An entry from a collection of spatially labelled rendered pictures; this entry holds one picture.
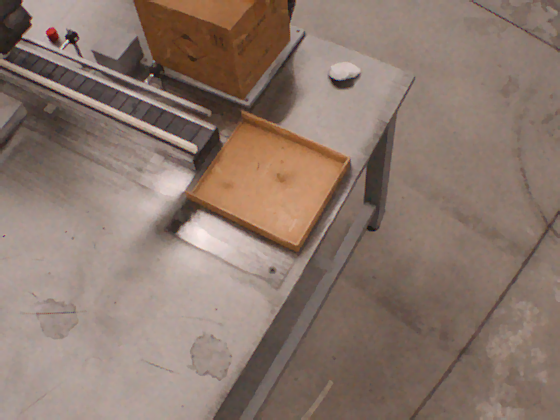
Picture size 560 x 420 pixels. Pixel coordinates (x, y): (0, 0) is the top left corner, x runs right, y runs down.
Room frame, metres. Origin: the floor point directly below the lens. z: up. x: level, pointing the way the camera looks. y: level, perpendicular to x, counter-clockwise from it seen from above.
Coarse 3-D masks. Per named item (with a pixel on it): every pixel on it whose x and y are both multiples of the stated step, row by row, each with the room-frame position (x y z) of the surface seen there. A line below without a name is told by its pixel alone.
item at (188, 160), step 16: (64, 64) 1.28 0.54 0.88; (16, 80) 1.27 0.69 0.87; (96, 80) 1.20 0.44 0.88; (48, 96) 1.19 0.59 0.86; (144, 96) 1.11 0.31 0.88; (80, 112) 1.11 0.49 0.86; (96, 112) 1.09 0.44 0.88; (176, 112) 1.04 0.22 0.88; (112, 128) 1.05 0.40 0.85; (128, 128) 1.02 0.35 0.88; (144, 144) 0.98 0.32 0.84; (160, 144) 0.95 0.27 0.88; (208, 144) 0.94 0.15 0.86; (176, 160) 0.92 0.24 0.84; (192, 160) 0.89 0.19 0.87
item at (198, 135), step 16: (16, 48) 1.39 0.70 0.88; (16, 64) 1.32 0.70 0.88; (32, 64) 1.31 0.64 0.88; (48, 64) 1.29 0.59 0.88; (32, 80) 1.25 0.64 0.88; (64, 80) 1.22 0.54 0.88; (80, 80) 1.21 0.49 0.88; (64, 96) 1.17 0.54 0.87; (96, 96) 1.14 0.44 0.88; (112, 96) 1.13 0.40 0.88; (128, 96) 1.12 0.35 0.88; (128, 112) 1.07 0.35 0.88; (144, 112) 1.06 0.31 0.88; (160, 112) 1.05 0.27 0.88; (160, 128) 1.00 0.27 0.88; (176, 128) 0.99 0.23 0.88; (192, 128) 0.98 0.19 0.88; (208, 128) 0.97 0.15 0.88
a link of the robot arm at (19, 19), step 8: (16, 8) 0.99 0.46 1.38; (24, 8) 1.21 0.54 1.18; (8, 16) 0.97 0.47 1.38; (16, 16) 0.97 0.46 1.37; (24, 16) 1.20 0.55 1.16; (32, 16) 1.25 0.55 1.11; (8, 24) 0.96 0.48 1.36; (16, 24) 1.19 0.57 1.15; (24, 24) 1.22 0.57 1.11; (16, 32) 1.23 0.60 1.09
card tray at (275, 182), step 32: (256, 128) 0.98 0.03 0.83; (224, 160) 0.90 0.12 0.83; (256, 160) 0.89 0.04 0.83; (288, 160) 0.88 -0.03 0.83; (320, 160) 0.86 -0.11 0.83; (192, 192) 0.83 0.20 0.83; (224, 192) 0.81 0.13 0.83; (256, 192) 0.80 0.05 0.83; (288, 192) 0.79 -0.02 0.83; (320, 192) 0.78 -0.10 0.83; (256, 224) 0.72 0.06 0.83; (288, 224) 0.71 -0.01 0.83
